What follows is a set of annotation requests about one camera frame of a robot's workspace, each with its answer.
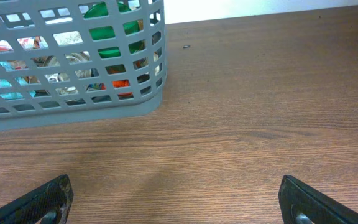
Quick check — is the colourful tissue multipack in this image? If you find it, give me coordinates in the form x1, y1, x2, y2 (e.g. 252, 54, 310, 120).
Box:
0, 36, 48, 53

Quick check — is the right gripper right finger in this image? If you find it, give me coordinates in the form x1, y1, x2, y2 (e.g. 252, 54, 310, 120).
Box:
278, 175, 358, 224

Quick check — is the grey plastic shopping basket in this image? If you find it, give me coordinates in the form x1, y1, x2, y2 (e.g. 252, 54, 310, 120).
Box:
0, 1, 167, 131

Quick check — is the light green packet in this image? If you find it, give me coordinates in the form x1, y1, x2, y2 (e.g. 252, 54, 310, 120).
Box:
0, 62, 48, 100

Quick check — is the green lid glass jar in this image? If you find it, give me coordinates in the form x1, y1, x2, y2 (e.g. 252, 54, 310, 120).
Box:
83, 2, 145, 58

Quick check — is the silver tin can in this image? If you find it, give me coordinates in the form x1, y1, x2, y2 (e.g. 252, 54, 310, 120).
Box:
33, 51, 93, 96

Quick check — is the orange spaghetti pasta packet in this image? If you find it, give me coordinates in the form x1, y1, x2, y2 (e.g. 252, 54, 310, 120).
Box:
103, 58, 150, 97

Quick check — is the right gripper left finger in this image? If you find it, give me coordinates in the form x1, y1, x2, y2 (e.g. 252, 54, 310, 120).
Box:
0, 174, 74, 224

